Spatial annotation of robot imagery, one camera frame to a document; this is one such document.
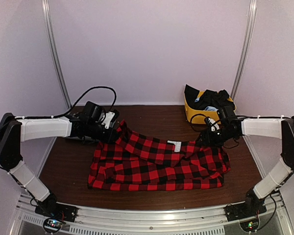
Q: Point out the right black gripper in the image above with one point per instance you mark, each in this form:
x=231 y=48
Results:
x=205 y=133

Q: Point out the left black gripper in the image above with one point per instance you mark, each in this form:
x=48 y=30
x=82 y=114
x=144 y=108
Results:
x=108 y=138

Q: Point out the yellow plastic bin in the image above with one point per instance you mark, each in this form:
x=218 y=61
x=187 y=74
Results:
x=198 y=116

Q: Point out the red black plaid shirt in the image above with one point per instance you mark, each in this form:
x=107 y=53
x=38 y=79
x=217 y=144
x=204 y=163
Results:
x=135 y=162

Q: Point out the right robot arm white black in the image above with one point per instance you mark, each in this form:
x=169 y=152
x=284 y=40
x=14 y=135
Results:
x=231 y=126

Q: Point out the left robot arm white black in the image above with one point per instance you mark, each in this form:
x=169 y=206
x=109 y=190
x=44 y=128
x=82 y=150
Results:
x=93 y=122

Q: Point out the light blue garment in bin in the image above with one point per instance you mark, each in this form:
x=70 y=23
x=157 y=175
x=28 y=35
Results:
x=208 y=108

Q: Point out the black garment in bin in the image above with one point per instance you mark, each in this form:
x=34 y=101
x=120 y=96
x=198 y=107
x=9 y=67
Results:
x=208 y=98

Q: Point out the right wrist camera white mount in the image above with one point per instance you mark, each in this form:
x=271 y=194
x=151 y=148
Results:
x=211 y=124

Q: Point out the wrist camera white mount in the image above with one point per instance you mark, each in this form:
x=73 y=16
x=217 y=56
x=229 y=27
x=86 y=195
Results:
x=211 y=124
x=110 y=119

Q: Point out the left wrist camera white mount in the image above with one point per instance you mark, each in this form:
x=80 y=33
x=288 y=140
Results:
x=110 y=119

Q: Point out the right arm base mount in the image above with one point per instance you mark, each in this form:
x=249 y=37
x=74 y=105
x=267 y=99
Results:
x=245 y=213

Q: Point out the front aluminium rail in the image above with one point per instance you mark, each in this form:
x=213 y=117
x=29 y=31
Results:
x=199 y=221

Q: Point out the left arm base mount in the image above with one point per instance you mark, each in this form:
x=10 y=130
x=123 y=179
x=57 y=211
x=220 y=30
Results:
x=58 y=220

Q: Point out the right aluminium frame post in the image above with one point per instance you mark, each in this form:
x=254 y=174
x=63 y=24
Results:
x=251 y=18

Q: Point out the aluminium frame post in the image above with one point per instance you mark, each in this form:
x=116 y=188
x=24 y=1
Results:
x=251 y=18
x=54 y=52

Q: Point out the left aluminium frame post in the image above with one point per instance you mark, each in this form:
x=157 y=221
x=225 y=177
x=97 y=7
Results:
x=54 y=52

